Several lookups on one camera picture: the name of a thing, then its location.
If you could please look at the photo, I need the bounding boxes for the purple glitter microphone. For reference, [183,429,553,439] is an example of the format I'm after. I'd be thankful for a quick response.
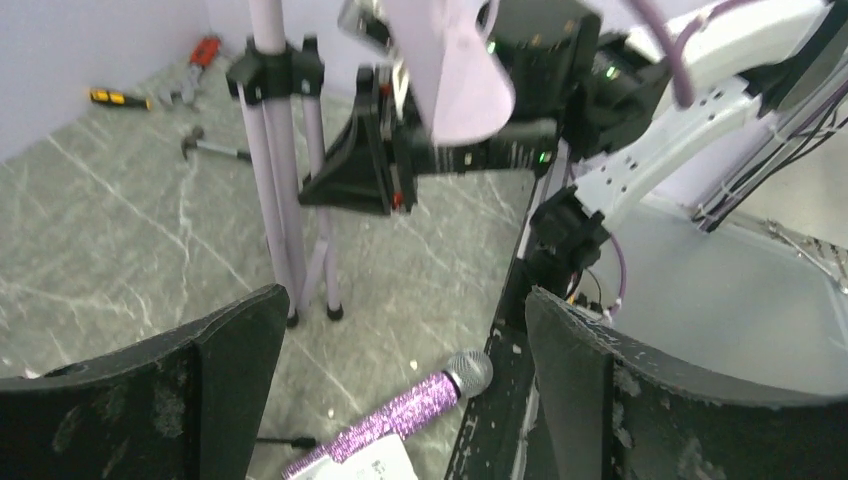
[281,350,494,479]

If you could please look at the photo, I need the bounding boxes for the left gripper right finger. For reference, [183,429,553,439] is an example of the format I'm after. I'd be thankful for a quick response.
[525,288,847,479]

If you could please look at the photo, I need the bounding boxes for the black handled hammer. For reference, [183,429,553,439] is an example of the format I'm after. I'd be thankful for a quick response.
[180,126,252,163]

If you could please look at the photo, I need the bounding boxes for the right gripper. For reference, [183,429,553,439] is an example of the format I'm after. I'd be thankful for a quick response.
[299,65,560,216]

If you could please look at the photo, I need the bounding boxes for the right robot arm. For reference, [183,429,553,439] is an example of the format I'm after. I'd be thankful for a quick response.
[299,1,847,286]

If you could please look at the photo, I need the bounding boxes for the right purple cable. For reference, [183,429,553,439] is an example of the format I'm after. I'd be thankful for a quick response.
[606,0,737,316]

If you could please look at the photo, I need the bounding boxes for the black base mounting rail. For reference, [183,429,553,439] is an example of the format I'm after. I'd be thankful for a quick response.
[444,160,579,479]

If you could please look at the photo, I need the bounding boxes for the black tripod microphone stand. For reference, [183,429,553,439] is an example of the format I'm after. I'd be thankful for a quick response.
[256,436,318,450]

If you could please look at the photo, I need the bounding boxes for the lilac perforated music stand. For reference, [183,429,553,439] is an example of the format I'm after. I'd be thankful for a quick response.
[226,1,516,326]

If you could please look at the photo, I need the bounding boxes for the sheet music top page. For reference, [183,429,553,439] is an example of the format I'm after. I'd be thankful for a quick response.
[314,434,418,480]

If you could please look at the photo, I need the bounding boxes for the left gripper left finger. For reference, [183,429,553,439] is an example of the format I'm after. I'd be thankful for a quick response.
[1,284,290,479]

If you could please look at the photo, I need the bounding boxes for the yellow black screwdriver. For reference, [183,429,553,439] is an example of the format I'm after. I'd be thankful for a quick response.
[89,88,152,111]

